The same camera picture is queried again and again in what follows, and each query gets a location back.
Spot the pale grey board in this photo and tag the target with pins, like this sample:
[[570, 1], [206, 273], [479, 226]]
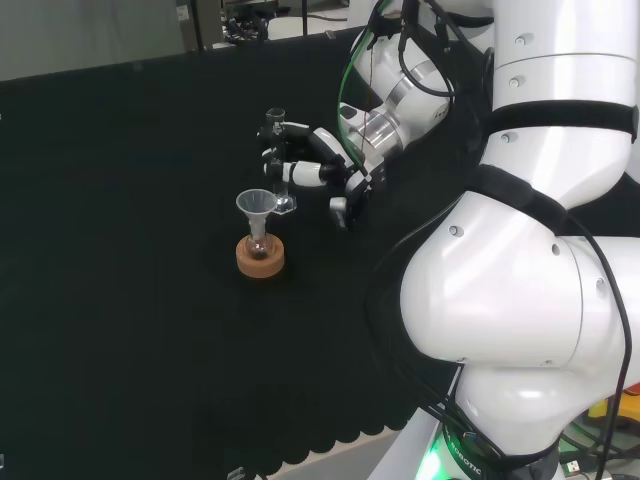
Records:
[[75, 35]]

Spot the yellow stop button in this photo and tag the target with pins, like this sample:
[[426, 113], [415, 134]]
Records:
[[612, 405]]

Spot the grey cabinet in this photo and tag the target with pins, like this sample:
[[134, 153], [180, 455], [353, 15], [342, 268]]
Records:
[[200, 25]]

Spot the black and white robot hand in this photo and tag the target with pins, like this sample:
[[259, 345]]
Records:
[[357, 185]]

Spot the clear plastic funnel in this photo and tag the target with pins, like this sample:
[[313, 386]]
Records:
[[254, 204]]

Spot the round-bottom glass flask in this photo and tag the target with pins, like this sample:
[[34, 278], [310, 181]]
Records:
[[259, 247]]

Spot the clear glass graduated cylinder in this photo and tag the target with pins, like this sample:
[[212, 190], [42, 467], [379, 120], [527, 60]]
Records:
[[276, 116]]

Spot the black bench cloth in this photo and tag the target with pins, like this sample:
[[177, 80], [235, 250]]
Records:
[[125, 250]]

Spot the black tripod pole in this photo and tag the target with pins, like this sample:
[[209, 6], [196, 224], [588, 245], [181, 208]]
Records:
[[304, 15]]

